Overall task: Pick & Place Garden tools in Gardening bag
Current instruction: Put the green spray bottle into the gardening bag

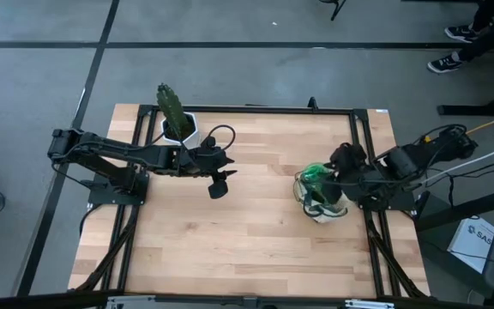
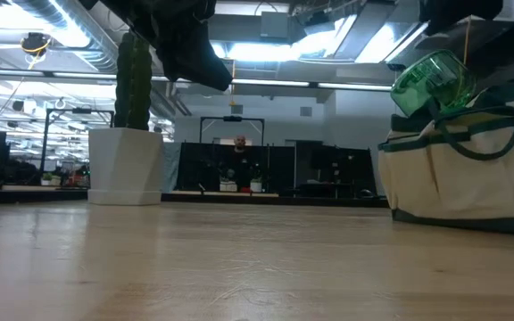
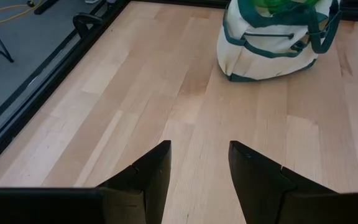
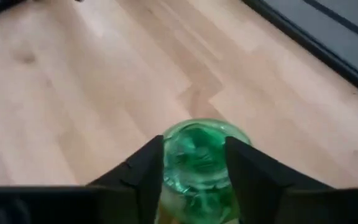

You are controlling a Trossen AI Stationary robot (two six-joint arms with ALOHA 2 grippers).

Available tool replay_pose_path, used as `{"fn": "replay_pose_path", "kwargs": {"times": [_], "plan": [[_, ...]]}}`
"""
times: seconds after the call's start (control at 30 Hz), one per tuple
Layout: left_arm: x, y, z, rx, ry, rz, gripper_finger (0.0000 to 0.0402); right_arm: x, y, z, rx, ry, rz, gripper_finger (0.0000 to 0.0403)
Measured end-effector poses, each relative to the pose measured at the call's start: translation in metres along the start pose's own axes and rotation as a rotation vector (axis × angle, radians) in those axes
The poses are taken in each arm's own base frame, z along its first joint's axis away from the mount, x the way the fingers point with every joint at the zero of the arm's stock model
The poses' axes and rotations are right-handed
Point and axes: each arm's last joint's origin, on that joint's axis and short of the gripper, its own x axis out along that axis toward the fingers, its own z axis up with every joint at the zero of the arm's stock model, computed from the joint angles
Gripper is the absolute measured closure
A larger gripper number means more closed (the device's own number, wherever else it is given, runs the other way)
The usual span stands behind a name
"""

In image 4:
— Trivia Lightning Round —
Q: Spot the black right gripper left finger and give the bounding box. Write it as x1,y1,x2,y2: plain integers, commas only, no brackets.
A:
87,135,165,224

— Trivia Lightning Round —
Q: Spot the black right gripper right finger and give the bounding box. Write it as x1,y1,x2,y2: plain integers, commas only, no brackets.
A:
225,136,334,224

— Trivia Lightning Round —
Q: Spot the transparent green spray bottle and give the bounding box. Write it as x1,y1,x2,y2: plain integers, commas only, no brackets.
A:
157,118,252,224

